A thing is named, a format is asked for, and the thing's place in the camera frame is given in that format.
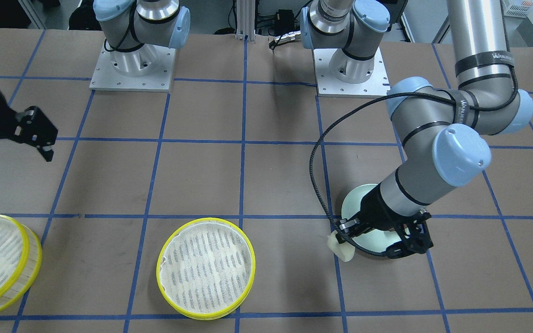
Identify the light green plate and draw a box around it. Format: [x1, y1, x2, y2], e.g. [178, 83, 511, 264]
[341, 184, 401, 256]

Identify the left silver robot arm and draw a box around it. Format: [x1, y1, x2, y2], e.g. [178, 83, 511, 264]
[309, 0, 533, 262]

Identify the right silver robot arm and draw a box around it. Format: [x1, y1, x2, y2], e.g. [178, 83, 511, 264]
[0, 0, 191, 161]

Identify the aluminium frame post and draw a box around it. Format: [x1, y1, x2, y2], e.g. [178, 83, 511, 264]
[235, 0, 256, 43]

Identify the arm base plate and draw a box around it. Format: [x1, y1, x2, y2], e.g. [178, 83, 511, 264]
[89, 42, 176, 93]
[313, 48, 390, 98]

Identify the centre yellow bamboo steamer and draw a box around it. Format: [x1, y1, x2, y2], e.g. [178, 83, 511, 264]
[155, 217, 256, 321]

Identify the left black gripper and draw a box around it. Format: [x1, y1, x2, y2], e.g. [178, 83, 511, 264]
[336, 192, 432, 259]

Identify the white steamed bun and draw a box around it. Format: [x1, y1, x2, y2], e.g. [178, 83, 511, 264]
[327, 231, 356, 263]

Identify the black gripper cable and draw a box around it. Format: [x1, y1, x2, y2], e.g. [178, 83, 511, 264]
[309, 90, 521, 255]

